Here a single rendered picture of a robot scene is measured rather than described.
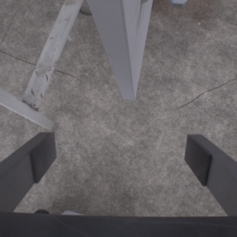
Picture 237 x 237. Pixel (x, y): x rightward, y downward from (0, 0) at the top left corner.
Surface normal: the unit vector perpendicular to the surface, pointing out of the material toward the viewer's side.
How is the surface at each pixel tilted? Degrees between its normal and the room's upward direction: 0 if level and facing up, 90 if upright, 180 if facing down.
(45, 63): 0
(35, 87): 0
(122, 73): 90
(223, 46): 0
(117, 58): 90
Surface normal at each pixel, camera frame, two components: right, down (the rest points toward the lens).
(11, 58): -0.12, -0.14
